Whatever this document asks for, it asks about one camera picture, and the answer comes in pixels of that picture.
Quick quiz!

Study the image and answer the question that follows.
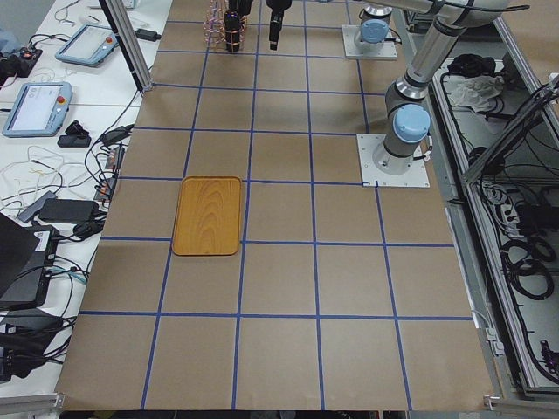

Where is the small black device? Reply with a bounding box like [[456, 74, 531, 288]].
[[57, 120, 91, 148]]

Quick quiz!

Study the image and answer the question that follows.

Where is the copper wire bottle basket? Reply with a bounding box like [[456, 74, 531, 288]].
[[204, 0, 248, 52]]

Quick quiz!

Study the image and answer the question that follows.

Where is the upper teach pendant tablet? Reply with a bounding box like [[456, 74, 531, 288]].
[[55, 24, 119, 67]]

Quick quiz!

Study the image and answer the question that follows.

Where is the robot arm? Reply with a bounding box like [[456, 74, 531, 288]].
[[224, 1, 392, 52], [362, 0, 509, 175]]

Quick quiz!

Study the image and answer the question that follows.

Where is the black laptop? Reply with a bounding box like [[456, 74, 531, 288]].
[[1, 215, 59, 311]]

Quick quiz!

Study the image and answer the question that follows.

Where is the black power adapter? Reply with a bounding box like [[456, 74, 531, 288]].
[[38, 198, 98, 223]]

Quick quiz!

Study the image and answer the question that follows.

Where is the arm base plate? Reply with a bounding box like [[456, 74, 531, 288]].
[[356, 134, 430, 189], [342, 21, 397, 60]]

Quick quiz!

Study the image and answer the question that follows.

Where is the wooden tray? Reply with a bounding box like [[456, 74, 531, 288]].
[[172, 176, 242, 257]]

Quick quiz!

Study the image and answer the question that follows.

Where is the crumpled white cloth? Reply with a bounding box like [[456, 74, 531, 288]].
[[449, 75, 504, 113]]

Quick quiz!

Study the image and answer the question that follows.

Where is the lower teach pendant tablet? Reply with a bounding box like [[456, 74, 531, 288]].
[[2, 81, 73, 138]]

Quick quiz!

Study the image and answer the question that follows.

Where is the aluminium frame post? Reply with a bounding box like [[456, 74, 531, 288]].
[[99, 0, 153, 93]]

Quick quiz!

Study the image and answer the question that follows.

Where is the teach pendant tablet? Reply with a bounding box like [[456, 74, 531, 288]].
[[2, 81, 73, 138], [55, 24, 119, 67]]

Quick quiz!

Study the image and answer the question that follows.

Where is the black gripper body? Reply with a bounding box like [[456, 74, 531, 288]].
[[266, 0, 293, 23], [228, 0, 252, 14]]

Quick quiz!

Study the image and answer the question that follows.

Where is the dark wine bottle in basket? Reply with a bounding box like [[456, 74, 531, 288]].
[[224, 10, 243, 52]]

